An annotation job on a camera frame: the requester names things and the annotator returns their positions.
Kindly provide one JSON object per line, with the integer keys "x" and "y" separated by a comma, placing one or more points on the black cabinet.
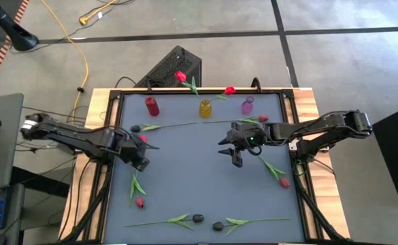
{"x": 397, "y": 153}

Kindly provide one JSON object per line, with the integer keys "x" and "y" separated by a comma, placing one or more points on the black stand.
{"x": 11, "y": 29}

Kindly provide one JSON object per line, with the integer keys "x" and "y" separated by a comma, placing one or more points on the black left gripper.
{"x": 127, "y": 149}

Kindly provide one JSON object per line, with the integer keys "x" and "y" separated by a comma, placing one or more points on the black artificial tulip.
{"x": 135, "y": 128}
{"x": 218, "y": 226}
{"x": 198, "y": 218}

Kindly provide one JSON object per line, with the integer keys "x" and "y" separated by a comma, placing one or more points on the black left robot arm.
{"x": 66, "y": 134}

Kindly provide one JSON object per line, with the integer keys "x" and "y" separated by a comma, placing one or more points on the yellow glass vase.
{"x": 205, "y": 109}

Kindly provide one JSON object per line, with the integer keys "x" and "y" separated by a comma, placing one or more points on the red glass vase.
{"x": 152, "y": 106}

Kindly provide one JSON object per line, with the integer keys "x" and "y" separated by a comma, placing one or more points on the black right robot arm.
{"x": 321, "y": 127}

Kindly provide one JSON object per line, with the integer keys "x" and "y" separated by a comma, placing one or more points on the grey side desk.
{"x": 1, "y": 149}

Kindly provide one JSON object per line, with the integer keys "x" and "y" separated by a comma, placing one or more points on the dark red artificial tulip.
{"x": 263, "y": 118}
{"x": 284, "y": 182}
{"x": 139, "y": 202}

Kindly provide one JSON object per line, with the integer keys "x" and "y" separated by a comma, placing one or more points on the black perforated computer case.
{"x": 171, "y": 68}

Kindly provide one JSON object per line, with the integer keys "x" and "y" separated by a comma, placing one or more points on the purple glass vase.
{"x": 247, "y": 105}

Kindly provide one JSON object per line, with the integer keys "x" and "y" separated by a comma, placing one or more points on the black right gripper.
{"x": 253, "y": 136}

